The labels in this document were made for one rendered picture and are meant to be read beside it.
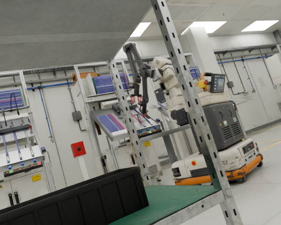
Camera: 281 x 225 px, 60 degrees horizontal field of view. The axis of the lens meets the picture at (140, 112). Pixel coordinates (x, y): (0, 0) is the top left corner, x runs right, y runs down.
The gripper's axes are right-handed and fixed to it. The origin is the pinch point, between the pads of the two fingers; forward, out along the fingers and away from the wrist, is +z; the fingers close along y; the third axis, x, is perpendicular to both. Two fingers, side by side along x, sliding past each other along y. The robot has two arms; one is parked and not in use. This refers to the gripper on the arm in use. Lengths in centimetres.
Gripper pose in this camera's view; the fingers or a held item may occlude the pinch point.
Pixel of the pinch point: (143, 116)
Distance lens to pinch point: 330.5
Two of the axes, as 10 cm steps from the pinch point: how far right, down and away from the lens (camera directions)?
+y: -8.5, 2.0, -4.9
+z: -0.7, 8.7, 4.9
